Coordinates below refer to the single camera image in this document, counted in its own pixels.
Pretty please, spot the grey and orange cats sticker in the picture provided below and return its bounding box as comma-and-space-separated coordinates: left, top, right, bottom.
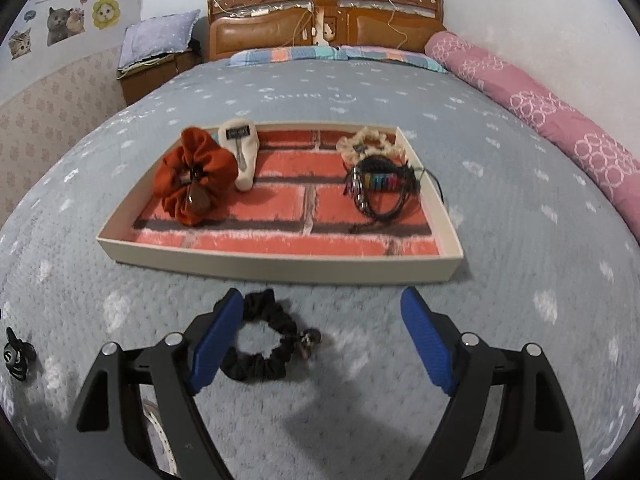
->
46, 5, 87, 47

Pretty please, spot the orange fabric scrunchie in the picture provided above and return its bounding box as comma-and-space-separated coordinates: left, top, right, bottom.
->
152, 127, 240, 228

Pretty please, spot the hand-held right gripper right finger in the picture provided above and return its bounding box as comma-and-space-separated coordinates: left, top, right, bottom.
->
400, 286, 586, 480

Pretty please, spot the cream satin scrunchie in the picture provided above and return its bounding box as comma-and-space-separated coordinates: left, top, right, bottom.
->
336, 127, 403, 166

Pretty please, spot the beige fluffy hair clip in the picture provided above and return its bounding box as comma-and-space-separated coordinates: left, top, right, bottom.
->
217, 117, 260, 193

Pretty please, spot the tabby cat wall sticker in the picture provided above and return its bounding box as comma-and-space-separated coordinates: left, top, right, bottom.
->
7, 27, 36, 61

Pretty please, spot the yellow cable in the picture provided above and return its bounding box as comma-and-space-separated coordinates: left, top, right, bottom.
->
382, 0, 410, 52

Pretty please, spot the blue dotted cushion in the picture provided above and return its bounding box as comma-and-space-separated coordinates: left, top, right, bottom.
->
117, 9, 201, 71

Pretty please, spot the black scrunchie with charm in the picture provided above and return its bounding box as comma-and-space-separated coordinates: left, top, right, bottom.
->
220, 289, 323, 381

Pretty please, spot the wooden bed headboard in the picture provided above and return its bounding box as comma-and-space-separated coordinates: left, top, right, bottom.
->
206, 0, 447, 63

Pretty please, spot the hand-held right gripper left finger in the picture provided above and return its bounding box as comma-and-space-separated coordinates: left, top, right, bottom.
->
57, 287, 246, 480

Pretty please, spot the grey heart-print blanket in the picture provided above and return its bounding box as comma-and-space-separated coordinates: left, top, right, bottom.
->
0, 57, 640, 480

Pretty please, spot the sunflower cat wall sticker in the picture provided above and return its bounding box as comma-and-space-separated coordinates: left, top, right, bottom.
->
92, 0, 123, 30

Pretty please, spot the pink patterned bolster pillow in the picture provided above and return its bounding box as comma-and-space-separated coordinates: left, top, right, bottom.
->
424, 31, 640, 233

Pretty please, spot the black cord bracelet bundle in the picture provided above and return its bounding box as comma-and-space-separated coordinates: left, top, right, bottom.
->
342, 156, 446, 233

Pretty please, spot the white braided band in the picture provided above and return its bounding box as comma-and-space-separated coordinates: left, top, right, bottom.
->
142, 400, 181, 478

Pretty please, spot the wooden nightstand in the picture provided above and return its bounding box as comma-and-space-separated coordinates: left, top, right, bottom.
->
117, 45, 201, 107

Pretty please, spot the black hair claw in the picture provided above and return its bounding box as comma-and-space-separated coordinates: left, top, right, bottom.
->
2, 327, 37, 383

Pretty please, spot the cream tray with brick lining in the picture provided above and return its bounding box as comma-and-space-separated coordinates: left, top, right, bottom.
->
96, 121, 465, 287

